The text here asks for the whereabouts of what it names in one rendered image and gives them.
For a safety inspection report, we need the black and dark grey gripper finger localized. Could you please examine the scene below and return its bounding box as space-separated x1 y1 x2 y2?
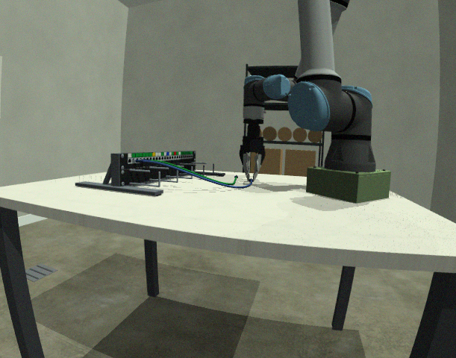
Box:
240 145 250 181
253 146 265 182

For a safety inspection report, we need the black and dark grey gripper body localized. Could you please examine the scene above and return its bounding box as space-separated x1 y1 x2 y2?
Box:
242 119 263 154

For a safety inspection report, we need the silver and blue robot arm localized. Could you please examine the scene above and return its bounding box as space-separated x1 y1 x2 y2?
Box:
243 0 376 172

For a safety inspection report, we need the dark grey port rack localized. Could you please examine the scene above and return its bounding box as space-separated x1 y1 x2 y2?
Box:
75 151 225 196

